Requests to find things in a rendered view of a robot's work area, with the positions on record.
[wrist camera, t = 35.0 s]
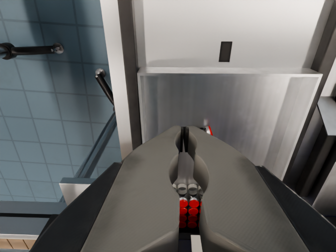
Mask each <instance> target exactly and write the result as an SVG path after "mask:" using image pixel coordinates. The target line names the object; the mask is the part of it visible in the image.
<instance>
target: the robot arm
mask: <svg viewBox="0 0 336 252"><path fill-rule="evenodd" d="M183 142H184V150H185V153H188V154H189V155H190V156H191V158H192V159H193V161H194V167H193V178H194V180H195V181H196V182H197V183H198V184H199V186H200V187H201V189H202V191H203V196H202V203H201V211H200V218H199V233H200V240H201V246H202V252H336V227H335V226H334V225H333V224H332V223H331V222H330V221H328V220H327V219H326V218H325V217H324V216H323V215H322V214H320V213H319V212H318V211H317V210H316V209H314V208H313V207H312V206H311V205H310V204H308V203H307V202H306V201H305V200H304V199H302V198H301V197H300V196H299V195H298V194H297V193H295V192H294V191H293V190H292V189H291V188H289V187H288V186H287V185H286V184H285V183H283V182H282V181H281V180H280V179H279V178H277V177H276V176H275V175H274V174H273V173H271V172H270V171H269V170H268V169H267V168H265V167H264V166H263V165H254V164H253V163H252V162H251V161H250V160H249V159H247V158H246V157H245V156H244V155H243V154H241V153H240V152H239V151H237V150H236V149H235V148H233V147H232V146H230V145H228V144H227V143H225V142H223V141H222V140H220V139H218V138H216V137H214V136H212V135H211V134H209V133H207V132H205V131H203V130H202V129H200V128H198V127H196V126H192V125H187V126H179V125H175V126H173V127H171V128H169V129H167V130H166V131H164V132H162V133H160V134H159V135H157V136H155V137H153V138H152V139H150V140H148V141H146V142H145V143H143V144H141V145H140V146H138V147H137V148H136V149H134V150H133V151H132V152H131V153H129V154H128V155H127V156H126V157H125V158H124V159H123V160H122V161H121V162H114V163H113V164H112V165H111V166H110V167H109V168H107V169H106V170H105V171H104V172H103V173H102V174H101V175H100V176H99V177H98V178H97V179H96V180H95V181H94V182H93V183H92V184H91V185H89V186H88V187H87V188H86V189H85V190H84V191H83V192H82V193H81V194H80V195H79V196H78V197H77V198H76V199H75V200H74V201H73V202H71V203H70V204H69V205H68V206H67V207H66V208H65V209H64V210H63V211H62V212H61V213H60V214H59V215H58V216H57V217H56V218H55V219H54V221H53V222H52V223H51V224H50V225H49V226H48V227H47V229H46V230H45V231H44V232H43V233H42V235H41V236H40V237H39V238H38V240H37V241H36V242H35V244H34V245H33V246H32V248H31V249H30V251H29V252H178V244H179V224H180V196H179V194H178V193H177V192H176V190H175V189H174V187H173V183H174V182H175V181H176V180H177V178H178V162H179V154H180V152H183Z"/></svg>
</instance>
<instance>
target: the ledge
mask: <svg viewBox="0 0 336 252"><path fill-rule="evenodd" d="M95 180H96V178H71V177H63V178H62V180H61V181H60V183H59V185H60V188H61V191H62V194H63V196H64V199H65V202H66V205H67V206H68V205H69V204H70V203H72V202H73V201H74V200H75V199H76V198H77V197H78V196H79V195H80V194H81V193H82V192H83V191H84V190H85V189H86V188H87V187H88V186H89V185H91V184H92V183H93V182H94V181H95Z"/></svg>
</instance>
